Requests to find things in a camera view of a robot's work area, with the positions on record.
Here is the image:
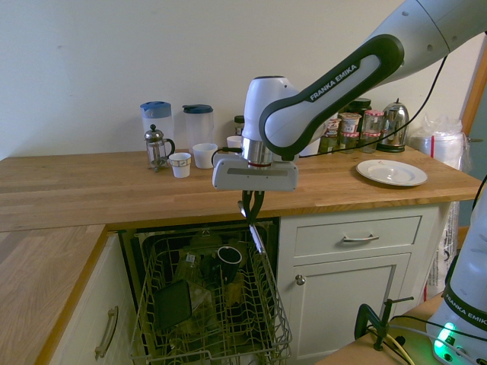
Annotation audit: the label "stainless steel electric kettle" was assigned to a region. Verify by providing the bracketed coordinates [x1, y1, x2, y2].
[376, 98, 411, 154]

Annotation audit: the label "black flat square lid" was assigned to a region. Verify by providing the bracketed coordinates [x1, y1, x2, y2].
[153, 280, 192, 331]

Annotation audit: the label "metal drawer handle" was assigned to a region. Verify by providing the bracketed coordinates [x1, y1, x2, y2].
[94, 305, 120, 360]
[341, 233, 380, 243]

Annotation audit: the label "clear pitcher dark blue lid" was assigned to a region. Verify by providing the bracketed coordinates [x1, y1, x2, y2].
[181, 103, 215, 154]

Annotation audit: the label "white mug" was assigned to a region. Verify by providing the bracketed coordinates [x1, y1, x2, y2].
[192, 142, 219, 170]

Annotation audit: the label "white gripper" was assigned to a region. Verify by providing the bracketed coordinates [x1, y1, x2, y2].
[212, 156, 301, 226]

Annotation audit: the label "stacked yogurt pots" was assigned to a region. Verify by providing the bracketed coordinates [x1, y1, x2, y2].
[339, 111, 363, 135]

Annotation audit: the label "wire dishwasher rack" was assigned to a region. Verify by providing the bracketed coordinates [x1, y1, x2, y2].
[128, 224, 294, 365]

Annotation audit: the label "white kitchen cabinet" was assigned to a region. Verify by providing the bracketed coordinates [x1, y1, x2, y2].
[279, 203, 454, 363]
[48, 230, 150, 365]

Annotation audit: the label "clear drinking glass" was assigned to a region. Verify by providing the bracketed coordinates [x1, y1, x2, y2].
[174, 252, 203, 283]

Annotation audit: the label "clear pitcher light blue lid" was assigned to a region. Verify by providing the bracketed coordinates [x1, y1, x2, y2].
[139, 100, 174, 154]

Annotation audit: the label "black cup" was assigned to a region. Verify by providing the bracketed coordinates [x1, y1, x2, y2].
[216, 246, 244, 284]

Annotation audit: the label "yellow cable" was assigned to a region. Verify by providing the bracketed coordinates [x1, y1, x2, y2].
[387, 329, 412, 365]

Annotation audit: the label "white ramekin bowl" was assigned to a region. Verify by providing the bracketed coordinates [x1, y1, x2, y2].
[298, 139, 322, 158]

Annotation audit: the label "large black protein tub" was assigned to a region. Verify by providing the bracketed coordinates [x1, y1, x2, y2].
[343, 97, 373, 115]

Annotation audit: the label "glass jar red checkered lid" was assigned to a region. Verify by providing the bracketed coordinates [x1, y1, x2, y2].
[339, 131, 361, 154]
[358, 131, 382, 154]
[362, 109, 386, 135]

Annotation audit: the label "white ribbed cup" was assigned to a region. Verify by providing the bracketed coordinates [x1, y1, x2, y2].
[226, 135, 245, 154]

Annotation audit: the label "small patterned paper cup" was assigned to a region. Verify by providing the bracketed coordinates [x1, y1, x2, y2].
[167, 152, 193, 179]

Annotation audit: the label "grey cable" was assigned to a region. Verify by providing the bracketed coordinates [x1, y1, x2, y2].
[387, 322, 487, 363]

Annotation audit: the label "black C clamp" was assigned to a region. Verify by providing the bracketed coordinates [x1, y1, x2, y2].
[354, 296, 415, 352]

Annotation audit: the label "glass french press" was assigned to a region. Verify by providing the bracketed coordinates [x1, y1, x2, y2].
[143, 123, 177, 173]

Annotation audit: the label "plastic bag of disposable cups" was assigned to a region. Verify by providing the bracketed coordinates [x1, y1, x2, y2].
[408, 113, 476, 305]

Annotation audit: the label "stainless steel dishwasher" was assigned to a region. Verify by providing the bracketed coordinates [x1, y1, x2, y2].
[116, 217, 282, 365]

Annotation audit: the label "white plate with gold rim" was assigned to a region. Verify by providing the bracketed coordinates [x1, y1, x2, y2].
[355, 158, 429, 188]

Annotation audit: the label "wooden robot mounting table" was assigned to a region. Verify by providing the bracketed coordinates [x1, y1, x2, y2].
[314, 291, 487, 365]

